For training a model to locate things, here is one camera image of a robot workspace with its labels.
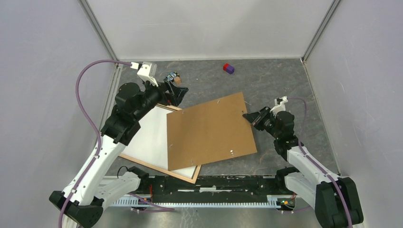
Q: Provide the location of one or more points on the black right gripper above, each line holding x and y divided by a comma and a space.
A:
254, 117

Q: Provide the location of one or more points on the white cable chain strip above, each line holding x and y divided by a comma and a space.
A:
130, 201

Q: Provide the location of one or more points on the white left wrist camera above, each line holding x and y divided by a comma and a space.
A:
146, 71

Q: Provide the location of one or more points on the landscape photo print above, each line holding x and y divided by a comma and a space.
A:
151, 138

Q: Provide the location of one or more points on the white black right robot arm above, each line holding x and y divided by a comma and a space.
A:
334, 198

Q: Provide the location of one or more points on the wooden picture frame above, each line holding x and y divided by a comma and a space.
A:
163, 171

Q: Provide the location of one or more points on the red purple block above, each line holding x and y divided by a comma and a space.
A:
228, 68

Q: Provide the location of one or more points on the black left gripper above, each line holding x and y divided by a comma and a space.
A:
176, 93

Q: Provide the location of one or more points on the blue owl toy block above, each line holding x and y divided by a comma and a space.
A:
171, 77

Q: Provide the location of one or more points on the brown cardboard backing board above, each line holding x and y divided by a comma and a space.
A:
209, 132

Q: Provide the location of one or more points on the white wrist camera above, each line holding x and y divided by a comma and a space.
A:
279, 105
146, 71

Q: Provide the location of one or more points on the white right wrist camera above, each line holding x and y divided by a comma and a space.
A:
279, 105

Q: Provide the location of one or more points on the small wooden cube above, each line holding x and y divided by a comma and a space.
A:
177, 80

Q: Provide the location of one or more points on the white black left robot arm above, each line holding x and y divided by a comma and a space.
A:
82, 202

